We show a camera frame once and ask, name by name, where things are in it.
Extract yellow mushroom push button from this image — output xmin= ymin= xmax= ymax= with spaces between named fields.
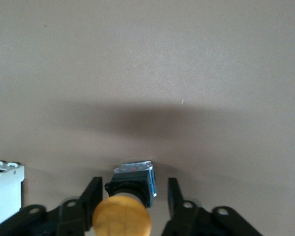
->
xmin=92 ymin=160 xmax=158 ymax=236

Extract white circuit breaker red switch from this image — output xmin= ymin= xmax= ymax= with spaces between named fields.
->
xmin=0 ymin=160 xmax=25 ymax=218

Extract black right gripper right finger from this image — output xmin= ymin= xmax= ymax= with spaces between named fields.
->
xmin=160 ymin=177 xmax=262 ymax=236

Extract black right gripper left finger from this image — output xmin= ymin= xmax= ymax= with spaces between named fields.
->
xmin=0 ymin=176 xmax=104 ymax=236

